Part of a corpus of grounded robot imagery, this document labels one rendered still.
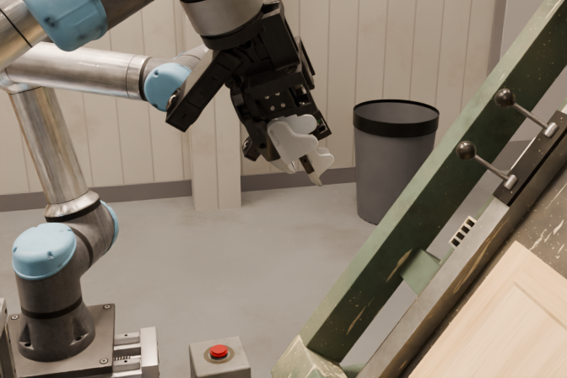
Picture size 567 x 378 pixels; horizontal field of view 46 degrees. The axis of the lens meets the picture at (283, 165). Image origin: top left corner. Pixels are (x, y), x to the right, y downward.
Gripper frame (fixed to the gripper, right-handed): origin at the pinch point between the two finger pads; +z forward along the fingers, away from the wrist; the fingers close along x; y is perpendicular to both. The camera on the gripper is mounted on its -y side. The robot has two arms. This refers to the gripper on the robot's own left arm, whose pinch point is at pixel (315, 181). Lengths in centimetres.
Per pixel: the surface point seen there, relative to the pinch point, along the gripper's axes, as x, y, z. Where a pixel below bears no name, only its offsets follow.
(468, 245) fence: -11.2, 19.7, 22.6
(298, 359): 7.0, -23.3, 40.9
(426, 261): 4.8, 13.0, 33.0
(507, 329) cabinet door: -29.2, 16.0, 28.3
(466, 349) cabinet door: -25.2, 8.6, 31.6
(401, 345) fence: -14.7, -1.2, 32.9
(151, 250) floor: 233, -99, 102
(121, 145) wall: 308, -95, 60
